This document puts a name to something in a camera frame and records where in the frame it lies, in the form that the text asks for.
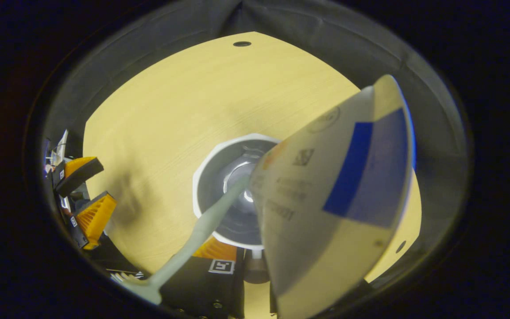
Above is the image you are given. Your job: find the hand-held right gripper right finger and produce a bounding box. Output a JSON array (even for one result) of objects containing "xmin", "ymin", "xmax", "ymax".
[{"xmin": 269, "ymin": 277, "xmax": 373, "ymax": 319}]

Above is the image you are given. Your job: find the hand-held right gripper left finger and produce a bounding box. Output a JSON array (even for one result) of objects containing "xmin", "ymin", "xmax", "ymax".
[{"xmin": 160, "ymin": 237, "xmax": 247, "ymax": 319}]

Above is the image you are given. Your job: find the pale green toothbrush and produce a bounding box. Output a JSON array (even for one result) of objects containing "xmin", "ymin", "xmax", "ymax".
[{"xmin": 120, "ymin": 175, "xmax": 251, "ymax": 305}]

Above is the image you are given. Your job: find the white toothpaste tube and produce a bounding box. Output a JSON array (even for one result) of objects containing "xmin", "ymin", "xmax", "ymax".
[{"xmin": 250, "ymin": 74, "xmax": 416, "ymax": 319}]

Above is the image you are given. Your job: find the white cup with wooden handle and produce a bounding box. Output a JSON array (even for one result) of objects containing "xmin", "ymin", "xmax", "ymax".
[{"xmin": 192, "ymin": 133, "xmax": 282, "ymax": 284}]

